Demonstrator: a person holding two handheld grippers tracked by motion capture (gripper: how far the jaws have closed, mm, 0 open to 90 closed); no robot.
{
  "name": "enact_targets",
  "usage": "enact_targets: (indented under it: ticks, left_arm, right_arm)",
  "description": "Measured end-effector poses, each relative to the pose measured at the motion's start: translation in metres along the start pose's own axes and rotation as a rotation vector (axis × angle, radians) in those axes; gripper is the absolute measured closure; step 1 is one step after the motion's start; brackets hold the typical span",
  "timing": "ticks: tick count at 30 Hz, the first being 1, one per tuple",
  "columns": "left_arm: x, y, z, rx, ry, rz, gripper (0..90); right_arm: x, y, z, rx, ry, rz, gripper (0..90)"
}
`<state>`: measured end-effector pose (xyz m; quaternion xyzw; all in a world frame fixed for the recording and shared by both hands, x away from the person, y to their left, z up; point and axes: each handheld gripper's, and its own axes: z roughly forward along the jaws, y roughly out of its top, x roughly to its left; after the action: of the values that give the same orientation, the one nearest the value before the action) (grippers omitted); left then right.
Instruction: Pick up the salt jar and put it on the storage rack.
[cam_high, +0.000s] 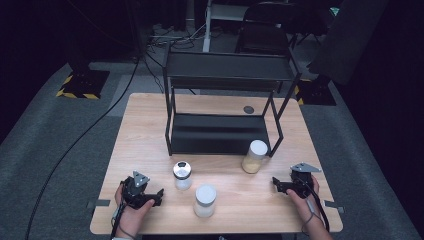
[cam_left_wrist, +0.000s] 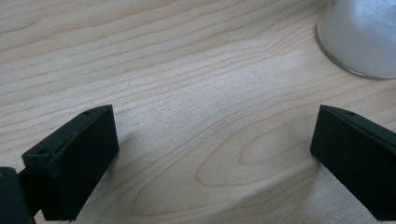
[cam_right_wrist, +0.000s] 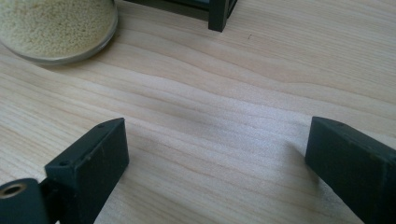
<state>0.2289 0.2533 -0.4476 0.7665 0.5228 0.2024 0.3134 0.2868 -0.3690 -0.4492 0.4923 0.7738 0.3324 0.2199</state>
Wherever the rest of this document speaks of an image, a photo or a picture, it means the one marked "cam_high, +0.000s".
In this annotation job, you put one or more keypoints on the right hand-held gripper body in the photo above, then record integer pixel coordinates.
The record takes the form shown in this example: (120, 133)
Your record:
(301, 181)

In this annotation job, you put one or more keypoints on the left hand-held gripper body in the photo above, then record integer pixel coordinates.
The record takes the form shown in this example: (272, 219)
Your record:
(135, 190)

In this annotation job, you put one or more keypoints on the clear jar with silver lid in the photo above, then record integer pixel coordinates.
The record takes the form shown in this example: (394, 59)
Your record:
(182, 176)

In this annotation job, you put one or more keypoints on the white-lidded jar with yellow powder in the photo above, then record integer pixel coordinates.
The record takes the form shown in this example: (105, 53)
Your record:
(254, 158)

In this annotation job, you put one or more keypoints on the white-lidded jar with white powder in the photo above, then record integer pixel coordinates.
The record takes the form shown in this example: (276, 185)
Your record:
(205, 201)

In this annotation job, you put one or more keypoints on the black metal two-tier rack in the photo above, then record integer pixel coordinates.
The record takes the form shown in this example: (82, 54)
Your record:
(216, 100)

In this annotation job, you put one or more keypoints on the person's right hand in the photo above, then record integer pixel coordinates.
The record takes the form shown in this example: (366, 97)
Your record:
(305, 205)

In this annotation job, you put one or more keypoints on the person's left hand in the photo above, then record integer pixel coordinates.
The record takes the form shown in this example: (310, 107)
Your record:
(131, 216)

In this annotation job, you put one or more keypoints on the grey tape strip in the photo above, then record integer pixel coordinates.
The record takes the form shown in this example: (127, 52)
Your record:
(333, 205)
(100, 202)

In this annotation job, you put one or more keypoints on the dark round table grommet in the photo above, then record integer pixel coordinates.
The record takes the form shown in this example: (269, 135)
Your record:
(248, 109)

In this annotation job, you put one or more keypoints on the yellow-black striped stand base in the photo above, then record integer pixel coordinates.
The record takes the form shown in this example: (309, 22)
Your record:
(85, 84)
(316, 93)

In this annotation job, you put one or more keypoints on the black chair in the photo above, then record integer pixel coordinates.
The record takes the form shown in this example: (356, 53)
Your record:
(263, 36)

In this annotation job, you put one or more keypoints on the dark grey curtain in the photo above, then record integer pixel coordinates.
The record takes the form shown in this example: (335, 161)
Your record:
(346, 40)

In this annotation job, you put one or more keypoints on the white metal stand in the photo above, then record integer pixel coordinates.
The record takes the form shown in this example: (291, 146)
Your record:
(207, 30)

